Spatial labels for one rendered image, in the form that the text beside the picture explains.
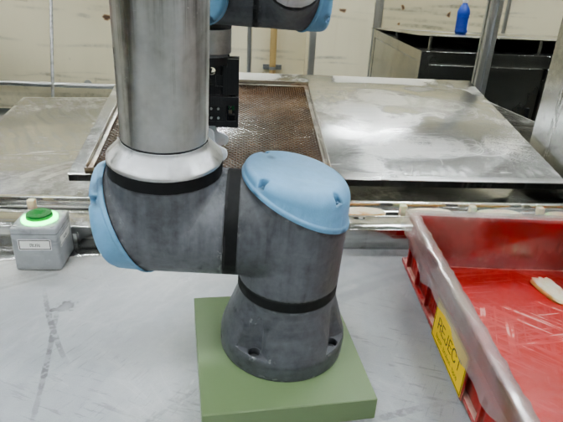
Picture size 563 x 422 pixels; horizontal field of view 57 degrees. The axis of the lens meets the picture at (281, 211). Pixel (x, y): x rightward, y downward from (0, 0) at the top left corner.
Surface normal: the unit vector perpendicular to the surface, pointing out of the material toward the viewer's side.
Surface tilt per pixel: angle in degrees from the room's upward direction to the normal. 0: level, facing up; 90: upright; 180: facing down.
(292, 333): 76
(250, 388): 4
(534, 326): 0
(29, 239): 90
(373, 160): 10
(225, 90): 90
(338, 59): 90
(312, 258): 94
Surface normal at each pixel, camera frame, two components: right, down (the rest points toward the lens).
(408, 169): 0.06, -0.82
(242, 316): -0.71, -0.03
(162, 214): 0.12, 0.51
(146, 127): -0.19, 0.49
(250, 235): 0.04, 0.23
